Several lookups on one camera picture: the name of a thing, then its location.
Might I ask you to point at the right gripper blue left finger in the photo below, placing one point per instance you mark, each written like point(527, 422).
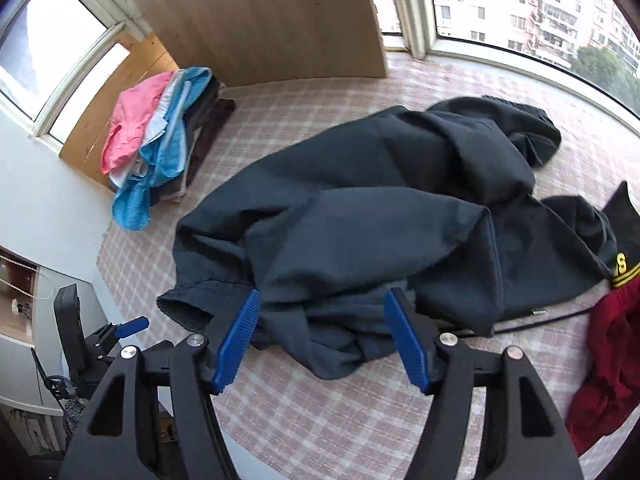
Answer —
point(232, 346)

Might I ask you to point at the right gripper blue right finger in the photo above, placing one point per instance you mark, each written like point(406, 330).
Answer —
point(414, 335)

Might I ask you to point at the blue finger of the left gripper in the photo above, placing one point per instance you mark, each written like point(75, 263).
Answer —
point(132, 327)

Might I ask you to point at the dark grey trousers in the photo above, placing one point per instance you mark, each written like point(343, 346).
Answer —
point(438, 203)

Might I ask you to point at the dark brown folded clothes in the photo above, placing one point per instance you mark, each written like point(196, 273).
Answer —
point(204, 120)

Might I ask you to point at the pink plaid table cloth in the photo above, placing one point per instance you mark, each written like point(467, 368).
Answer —
point(367, 425)

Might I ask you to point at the white shirt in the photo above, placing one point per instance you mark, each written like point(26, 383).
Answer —
point(154, 129)

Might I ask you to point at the light blue garment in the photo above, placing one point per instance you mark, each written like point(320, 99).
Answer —
point(163, 159)

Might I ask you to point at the light pine wooden panel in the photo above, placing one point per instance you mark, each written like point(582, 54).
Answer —
point(82, 149)

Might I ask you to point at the dark red garment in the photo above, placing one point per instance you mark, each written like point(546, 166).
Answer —
point(610, 392)

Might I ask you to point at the pink shirt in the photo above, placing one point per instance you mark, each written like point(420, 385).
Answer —
point(132, 112)

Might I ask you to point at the black garment with yellow stripes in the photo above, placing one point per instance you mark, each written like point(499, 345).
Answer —
point(625, 223)

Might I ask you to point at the large brown wooden board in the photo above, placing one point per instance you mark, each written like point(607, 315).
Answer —
point(256, 41)

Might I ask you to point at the white window frame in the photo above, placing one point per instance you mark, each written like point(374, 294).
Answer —
point(589, 46)

